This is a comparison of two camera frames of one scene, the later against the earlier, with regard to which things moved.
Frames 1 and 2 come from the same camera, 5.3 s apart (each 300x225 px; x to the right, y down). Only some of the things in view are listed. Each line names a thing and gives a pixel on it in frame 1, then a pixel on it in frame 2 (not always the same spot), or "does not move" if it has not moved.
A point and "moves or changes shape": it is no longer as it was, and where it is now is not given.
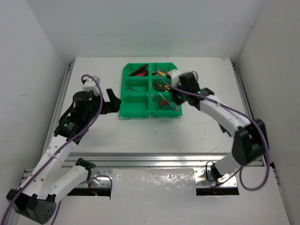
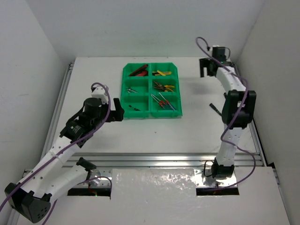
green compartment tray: x=146 y=92 does not move
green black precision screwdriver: x=224 y=130 moves or changes shape
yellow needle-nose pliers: x=165 y=87 does not move
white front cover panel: x=167 y=196 does not move
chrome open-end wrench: x=176 y=106 -> x=130 y=90
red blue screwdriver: x=161 y=102 does not move
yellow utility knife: x=158 y=72 does not move
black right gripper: x=177 y=101 -> x=204 y=63
